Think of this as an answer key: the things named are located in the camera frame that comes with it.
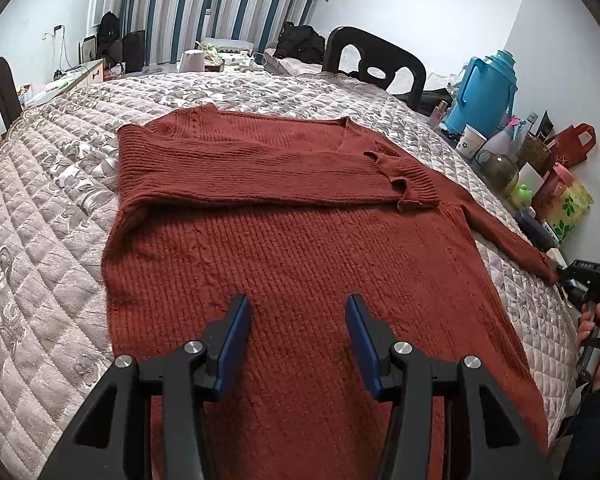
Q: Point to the black plastic chair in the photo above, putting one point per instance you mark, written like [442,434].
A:
[410,67]

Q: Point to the beige quilted blanket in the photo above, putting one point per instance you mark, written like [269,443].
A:
[45,260]

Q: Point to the blue thermos jug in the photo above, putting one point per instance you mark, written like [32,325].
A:
[480,90]

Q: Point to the white electric kettle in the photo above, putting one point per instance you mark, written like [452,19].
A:
[193,61]

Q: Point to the red tote bag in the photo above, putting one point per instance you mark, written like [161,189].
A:
[570,150]

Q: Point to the black upright bin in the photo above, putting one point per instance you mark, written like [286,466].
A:
[135,52]

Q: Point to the wicker basket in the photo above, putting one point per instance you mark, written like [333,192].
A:
[532,152]

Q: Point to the yellow floral gift bag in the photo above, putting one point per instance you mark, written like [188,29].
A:
[575,210]

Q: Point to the black duffel bag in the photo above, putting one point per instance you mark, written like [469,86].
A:
[300,42]

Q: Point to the green frog toy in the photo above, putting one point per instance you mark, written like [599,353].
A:
[523,196]

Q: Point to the person's right forearm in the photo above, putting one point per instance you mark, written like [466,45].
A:
[595,435]

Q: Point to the white floral paper cup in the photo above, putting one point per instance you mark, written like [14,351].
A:
[471,142]

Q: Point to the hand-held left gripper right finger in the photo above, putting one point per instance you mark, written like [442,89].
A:
[362,340]

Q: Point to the dark brown chair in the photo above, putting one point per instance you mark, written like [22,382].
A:
[2,85]

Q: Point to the black backpack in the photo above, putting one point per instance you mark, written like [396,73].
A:
[109,35]

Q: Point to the striped curtain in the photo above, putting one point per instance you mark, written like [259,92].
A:
[220,5]

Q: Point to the round glass jar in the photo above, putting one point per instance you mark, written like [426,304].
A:
[500,172]

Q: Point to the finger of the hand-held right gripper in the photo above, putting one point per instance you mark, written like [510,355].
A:
[566,274]

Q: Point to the white cabinet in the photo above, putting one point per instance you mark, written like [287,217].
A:
[80,77]

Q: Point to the red knit sweater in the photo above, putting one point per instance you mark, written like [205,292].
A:
[290,240]

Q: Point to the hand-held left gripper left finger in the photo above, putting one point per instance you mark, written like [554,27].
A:
[232,340]

